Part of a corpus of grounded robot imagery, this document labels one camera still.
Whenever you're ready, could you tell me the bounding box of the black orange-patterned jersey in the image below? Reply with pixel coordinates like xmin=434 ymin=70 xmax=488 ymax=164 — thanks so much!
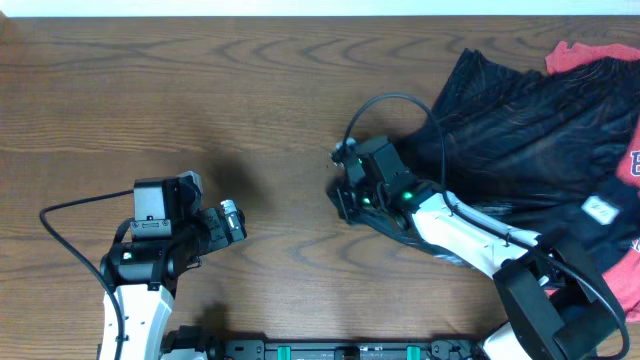
xmin=390 ymin=50 xmax=639 ymax=275

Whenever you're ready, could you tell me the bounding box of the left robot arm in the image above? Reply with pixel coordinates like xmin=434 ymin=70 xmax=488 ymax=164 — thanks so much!
xmin=97 ymin=200 xmax=247 ymax=360

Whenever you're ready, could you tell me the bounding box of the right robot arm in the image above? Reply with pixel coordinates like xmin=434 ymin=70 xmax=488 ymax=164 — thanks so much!
xmin=328 ymin=137 xmax=628 ymax=360

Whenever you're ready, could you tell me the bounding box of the red printed t-shirt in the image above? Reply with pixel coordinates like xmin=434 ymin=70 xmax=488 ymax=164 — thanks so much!
xmin=545 ymin=41 xmax=639 ymax=323

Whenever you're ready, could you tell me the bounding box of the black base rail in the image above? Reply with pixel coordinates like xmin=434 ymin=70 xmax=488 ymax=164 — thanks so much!
xmin=159 ymin=326 xmax=486 ymax=360

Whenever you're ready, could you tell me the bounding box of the left black cable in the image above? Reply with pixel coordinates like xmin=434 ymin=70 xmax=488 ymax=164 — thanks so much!
xmin=38 ymin=188 xmax=136 ymax=360

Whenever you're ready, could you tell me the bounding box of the black cable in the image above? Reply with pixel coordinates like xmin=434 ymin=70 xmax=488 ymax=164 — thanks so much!
xmin=38 ymin=188 xmax=136 ymax=360
xmin=341 ymin=92 xmax=631 ymax=360

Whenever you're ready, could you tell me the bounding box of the right black cable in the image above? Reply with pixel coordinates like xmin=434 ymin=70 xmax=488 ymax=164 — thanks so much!
xmin=341 ymin=92 xmax=631 ymax=360

